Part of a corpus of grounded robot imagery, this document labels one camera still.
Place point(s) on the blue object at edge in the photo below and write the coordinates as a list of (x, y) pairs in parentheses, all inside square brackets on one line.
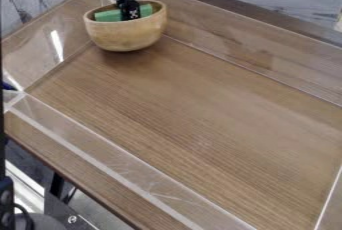
[(8, 86)]

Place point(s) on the clear acrylic tray wall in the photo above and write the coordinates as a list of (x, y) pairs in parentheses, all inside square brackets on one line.
[(209, 132)]

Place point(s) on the black table leg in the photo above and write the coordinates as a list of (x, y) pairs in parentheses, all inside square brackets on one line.
[(56, 185)]

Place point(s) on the light brown wooden bowl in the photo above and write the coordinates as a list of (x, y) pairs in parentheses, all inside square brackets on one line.
[(128, 35)]

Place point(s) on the green rectangular block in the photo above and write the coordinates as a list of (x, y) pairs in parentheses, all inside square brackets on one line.
[(113, 15)]

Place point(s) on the black metal base plate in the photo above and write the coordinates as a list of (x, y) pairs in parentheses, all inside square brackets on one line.
[(64, 214)]

